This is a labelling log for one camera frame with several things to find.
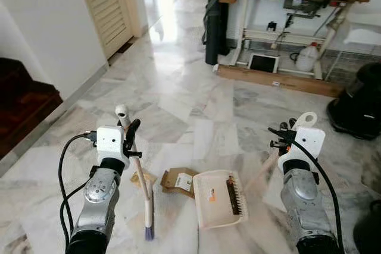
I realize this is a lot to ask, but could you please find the beige broom with purple bristles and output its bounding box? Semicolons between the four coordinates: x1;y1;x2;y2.
115;104;155;242

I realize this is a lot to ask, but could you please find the beige long-handled dustpan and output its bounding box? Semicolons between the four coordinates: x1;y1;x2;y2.
193;112;318;230

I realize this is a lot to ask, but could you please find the small brown cardboard scrap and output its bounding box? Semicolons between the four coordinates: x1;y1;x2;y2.
130;170;157;190

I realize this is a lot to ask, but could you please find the long wooden plank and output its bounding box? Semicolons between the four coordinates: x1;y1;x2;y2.
217;64;344;98

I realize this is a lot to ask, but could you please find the torn cardboard with white label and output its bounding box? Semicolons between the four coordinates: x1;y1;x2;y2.
160;167;199;199

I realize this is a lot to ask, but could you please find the white plastic jug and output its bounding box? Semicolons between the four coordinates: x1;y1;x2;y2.
295;42;320;74

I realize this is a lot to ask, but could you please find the dark wooden staircase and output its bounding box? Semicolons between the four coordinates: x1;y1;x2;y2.
0;57;64;161

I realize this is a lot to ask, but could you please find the tall black bag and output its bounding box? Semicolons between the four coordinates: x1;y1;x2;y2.
204;0;230;66

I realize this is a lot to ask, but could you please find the cream louvered door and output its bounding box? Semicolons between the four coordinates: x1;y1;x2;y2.
76;0;148;59

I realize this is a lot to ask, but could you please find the black rounded object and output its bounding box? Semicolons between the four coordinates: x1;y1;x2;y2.
354;199;381;254

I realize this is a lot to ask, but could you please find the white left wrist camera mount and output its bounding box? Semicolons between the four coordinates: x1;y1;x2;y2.
95;126;129;169

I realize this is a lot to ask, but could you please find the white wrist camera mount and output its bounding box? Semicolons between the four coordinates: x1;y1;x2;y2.
95;126;129;169
279;126;326;173

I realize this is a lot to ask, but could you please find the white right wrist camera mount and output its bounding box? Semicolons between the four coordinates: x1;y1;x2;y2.
279;126;326;173

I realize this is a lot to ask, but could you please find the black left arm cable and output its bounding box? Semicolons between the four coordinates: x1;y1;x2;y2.
57;131;99;246

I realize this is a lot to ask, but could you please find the white wire rack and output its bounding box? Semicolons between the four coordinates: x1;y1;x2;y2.
324;24;381;86

